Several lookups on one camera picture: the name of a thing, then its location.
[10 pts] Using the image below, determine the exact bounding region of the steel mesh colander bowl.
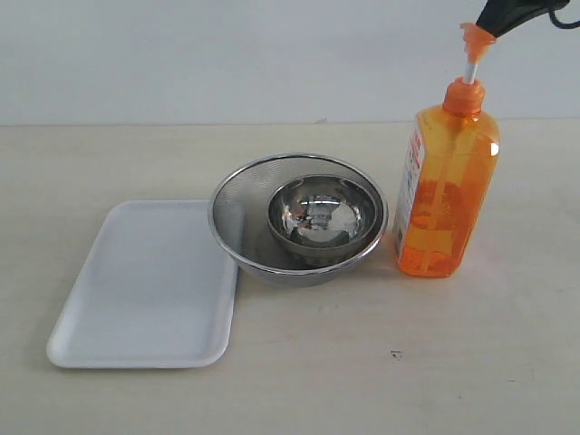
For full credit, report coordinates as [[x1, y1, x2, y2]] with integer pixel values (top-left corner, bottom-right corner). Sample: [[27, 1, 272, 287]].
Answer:
[[208, 153, 389, 287]]

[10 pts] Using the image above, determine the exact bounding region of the small stainless steel bowl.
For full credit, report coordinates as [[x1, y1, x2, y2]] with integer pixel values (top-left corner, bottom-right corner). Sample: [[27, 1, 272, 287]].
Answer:
[[266, 174, 380, 263]]

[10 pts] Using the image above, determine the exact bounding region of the white rectangular plastic tray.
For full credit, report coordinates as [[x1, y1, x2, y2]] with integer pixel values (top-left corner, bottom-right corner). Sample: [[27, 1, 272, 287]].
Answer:
[[46, 199, 238, 369]]

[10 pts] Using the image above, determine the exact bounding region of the orange dish soap pump bottle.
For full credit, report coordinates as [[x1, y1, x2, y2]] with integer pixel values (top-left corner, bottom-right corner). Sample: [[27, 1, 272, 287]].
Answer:
[[392, 23, 499, 278]]

